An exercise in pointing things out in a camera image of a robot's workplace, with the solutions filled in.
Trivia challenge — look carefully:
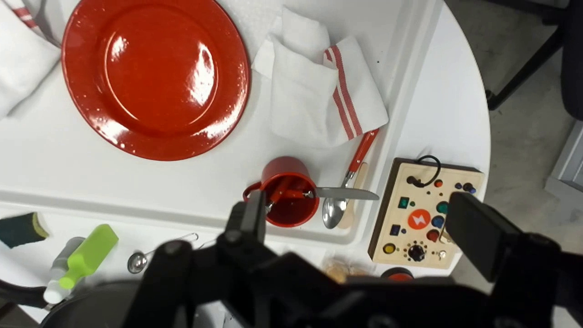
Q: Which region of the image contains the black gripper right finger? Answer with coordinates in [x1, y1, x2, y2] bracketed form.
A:
[444, 192, 583, 328]

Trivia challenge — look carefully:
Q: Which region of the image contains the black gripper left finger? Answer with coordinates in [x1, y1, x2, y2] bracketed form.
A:
[129, 190, 288, 328]

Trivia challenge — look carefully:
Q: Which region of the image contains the red enamel cup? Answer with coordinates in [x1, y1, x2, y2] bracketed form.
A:
[242, 155, 322, 232]

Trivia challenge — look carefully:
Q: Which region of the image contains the red handled table knife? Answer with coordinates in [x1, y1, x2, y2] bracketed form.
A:
[269, 185, 382, 206]

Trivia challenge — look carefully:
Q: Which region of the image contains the white towel with red stripes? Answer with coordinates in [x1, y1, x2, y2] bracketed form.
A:
[0, 0, 62, 121]
[251, 4, 390, 150]

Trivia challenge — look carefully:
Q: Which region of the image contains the red round plate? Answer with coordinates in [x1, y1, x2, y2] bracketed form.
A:
[60, 0, 253, 163]

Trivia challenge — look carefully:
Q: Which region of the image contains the wooden toy button board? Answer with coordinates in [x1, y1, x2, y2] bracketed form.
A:
[366, 154, 488, 270]

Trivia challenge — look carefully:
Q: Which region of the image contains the red bowl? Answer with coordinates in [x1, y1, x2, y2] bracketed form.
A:
[381, 267, 417, 285]

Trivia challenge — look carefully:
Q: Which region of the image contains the white plastic tray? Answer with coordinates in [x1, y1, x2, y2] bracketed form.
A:
[0, 0, 448, 248]

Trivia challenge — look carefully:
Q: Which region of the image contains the tan bread roll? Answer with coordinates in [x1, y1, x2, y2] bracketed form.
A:
[320, 256, 370, 287]

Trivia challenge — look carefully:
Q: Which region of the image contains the metal measuring spoon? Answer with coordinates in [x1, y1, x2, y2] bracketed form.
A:
[126, 232, 202, 276]

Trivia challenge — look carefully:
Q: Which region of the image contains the bottle with green cap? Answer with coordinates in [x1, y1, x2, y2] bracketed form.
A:
[42, 223, 120, 308]

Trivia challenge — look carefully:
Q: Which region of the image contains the black office chair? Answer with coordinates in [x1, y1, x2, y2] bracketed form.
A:
[484, 0, 583, 123]

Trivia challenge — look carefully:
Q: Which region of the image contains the dark green yellow sponge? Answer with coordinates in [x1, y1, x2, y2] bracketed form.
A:
[0, 212, 53, 250]

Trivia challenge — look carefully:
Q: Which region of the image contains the red handled metal spoon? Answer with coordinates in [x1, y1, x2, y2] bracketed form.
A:
[319, 128, 381, 232]

